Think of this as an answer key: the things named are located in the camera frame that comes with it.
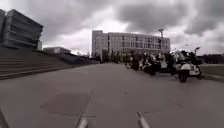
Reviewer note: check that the pale multi-storey building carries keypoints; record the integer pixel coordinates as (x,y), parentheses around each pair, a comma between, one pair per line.
(130,41)

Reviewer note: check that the wide stone steps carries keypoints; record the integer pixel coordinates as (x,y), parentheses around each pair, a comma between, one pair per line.
(26,63)

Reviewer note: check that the grey paved plaza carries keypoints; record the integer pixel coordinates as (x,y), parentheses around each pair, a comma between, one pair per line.
(113,86)

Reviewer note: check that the lamp pole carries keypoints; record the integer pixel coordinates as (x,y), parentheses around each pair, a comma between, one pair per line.
(161,37)

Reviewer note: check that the row of parked scooters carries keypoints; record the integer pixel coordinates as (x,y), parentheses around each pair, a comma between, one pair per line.
(160,65)

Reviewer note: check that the robot's own part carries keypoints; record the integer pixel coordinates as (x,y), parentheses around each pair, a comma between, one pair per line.
(82,123)
(143,122)

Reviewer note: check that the low pale building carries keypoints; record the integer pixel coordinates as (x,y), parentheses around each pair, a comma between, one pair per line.
(56,50)

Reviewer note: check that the raised concrete platform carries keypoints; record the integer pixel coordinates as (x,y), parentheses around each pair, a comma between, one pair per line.
(213,70)

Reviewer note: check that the row of trees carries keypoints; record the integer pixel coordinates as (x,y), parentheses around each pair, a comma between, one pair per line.
(111,56)

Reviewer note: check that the dark stepped building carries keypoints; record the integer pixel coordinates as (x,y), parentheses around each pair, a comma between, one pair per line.
(20,30)

